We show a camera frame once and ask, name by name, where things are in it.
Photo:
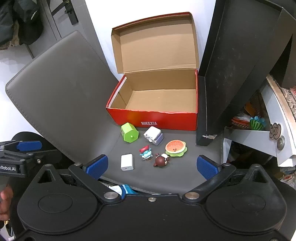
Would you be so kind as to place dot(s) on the hamburger toy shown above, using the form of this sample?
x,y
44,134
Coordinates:
x,y
175,147

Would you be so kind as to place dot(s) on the red cardboard shoe box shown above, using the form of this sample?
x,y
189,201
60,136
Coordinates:
x,y
157,97

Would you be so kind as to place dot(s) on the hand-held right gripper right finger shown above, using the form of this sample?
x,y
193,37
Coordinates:
x,y
207,168

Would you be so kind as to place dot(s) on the blue white cloth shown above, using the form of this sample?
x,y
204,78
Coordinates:
x,y
123,188

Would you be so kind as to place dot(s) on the person's left hand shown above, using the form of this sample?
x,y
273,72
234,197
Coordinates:
x,y
6,201

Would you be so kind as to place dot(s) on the bear sticker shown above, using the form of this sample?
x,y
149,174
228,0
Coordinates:
x,y
274,131

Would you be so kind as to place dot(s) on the orange striped bowl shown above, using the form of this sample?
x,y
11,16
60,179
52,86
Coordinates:
x,y
240,122

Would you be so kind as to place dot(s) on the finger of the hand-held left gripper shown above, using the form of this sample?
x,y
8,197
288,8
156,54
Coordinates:
x,y
23,155
29,145

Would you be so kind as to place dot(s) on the blue figurine with red hat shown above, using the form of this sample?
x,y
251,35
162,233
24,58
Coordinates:
x,y
145,153

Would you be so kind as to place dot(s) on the brown cow figurine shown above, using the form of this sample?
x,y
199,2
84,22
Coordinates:
x,y
160,160

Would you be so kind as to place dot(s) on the black jacket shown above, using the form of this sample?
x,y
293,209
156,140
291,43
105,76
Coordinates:
x,y
20,20

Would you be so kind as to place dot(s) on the grey door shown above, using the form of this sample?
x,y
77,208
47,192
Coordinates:
x,y
62,23

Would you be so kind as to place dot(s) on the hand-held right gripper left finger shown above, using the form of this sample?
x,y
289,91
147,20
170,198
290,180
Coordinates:
x,y
97,165

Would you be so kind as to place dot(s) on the watermelon toy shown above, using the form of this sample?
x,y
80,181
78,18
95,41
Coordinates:
x,y
257,123

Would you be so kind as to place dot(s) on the grey white cube charger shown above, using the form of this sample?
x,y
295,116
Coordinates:
x,y
153,136

